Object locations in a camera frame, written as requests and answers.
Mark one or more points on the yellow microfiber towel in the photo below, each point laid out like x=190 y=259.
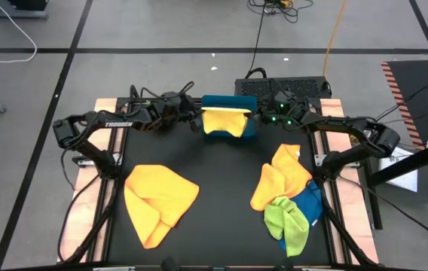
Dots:
x=223 y=120

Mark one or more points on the black mat striped edges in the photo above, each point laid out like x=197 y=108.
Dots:
x=417 y=90

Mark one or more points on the black perforated computer case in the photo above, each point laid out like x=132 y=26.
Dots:
x=304 y=88

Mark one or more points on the green microfiber towel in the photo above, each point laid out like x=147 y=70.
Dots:
x=289 y=226

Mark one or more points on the orange microfiber towel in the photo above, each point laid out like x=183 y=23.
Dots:
x=157 y=195
x=285 y=173

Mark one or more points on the black table frame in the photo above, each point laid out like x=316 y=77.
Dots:
x=312 y=102

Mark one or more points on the grey furniture base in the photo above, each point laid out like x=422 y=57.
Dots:
x=14 y=14

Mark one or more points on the white paper sheet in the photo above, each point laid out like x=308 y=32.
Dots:
x=398 y=173

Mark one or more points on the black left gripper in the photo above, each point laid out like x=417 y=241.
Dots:
x=174 y=111

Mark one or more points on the black frame strut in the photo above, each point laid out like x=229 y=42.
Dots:
x=344 y=233
x=97 y=226

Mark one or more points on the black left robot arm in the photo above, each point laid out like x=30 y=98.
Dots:
x=116 y=123

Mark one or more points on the blue microfiber towel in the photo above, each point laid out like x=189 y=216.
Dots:
x=310 y=205

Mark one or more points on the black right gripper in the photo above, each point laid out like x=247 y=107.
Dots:
x=283 y=111

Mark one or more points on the teal plastic bin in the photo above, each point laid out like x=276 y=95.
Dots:
x=229 y=101

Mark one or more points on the black desk frame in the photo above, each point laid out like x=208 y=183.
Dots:
x=413 y=161

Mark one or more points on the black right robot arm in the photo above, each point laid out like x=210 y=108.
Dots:
x=349 y=124

